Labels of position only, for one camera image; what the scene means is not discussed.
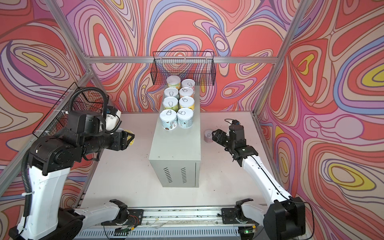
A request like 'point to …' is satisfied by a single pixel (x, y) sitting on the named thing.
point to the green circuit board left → (119, 231)
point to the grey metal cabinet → (175, 154)
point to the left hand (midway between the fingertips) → (127, 133)
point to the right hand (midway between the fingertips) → (218, 137)
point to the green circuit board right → (246, 230)
